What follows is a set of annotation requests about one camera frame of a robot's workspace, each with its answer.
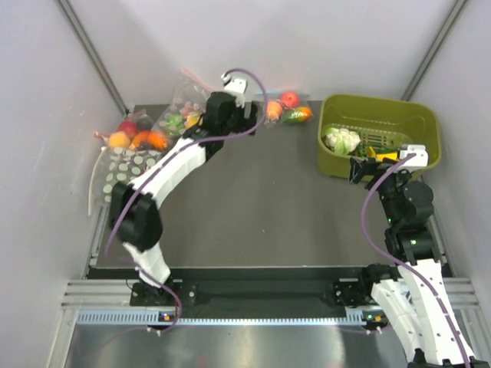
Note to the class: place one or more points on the red zip fruit bag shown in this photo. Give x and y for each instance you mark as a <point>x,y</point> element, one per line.
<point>136,132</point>

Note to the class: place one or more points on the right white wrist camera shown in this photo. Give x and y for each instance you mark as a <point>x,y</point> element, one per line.
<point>414,157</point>

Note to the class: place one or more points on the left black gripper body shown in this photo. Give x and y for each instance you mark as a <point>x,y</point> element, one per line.
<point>237,118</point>

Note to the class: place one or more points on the orange fake peach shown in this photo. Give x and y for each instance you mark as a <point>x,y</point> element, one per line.
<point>274,110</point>

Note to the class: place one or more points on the green fake beans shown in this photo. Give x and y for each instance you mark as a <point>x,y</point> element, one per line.
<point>362,146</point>

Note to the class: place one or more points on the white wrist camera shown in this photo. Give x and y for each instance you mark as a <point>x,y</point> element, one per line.
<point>414,157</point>
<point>236,87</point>

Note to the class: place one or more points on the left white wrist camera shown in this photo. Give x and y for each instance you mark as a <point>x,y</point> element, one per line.
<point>236,87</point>

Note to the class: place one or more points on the dark grey table mat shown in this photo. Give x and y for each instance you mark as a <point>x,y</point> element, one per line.
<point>262,202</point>

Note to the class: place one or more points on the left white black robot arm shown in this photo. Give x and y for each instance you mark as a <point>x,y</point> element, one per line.
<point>135,206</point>

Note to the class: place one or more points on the white fake cauliflower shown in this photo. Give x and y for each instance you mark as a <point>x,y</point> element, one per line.
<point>341,141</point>

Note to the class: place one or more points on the blue zip clear bag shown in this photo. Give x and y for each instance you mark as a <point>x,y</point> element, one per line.
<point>276,96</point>

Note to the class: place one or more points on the red fake apple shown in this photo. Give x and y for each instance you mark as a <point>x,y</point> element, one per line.
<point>290,100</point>

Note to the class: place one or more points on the yellow fake banana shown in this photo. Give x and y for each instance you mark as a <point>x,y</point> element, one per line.
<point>382,154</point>

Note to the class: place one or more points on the white dotted zip bag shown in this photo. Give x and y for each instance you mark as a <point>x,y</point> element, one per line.
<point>117,165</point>

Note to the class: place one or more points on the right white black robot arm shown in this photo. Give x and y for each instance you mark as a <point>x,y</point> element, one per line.
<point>411,293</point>

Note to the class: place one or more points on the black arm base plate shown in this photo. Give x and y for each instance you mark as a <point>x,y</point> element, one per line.
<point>331,286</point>

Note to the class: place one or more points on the grey slotted cable duct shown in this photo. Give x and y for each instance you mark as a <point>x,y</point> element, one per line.
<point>163,318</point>

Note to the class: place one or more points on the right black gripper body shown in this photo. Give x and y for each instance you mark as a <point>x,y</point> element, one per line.
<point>395,181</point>

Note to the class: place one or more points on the olive green plastic bin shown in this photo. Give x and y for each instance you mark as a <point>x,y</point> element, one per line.
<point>377,120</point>

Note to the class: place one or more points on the pink zip dotted bag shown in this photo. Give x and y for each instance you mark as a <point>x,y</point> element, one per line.
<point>187,104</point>

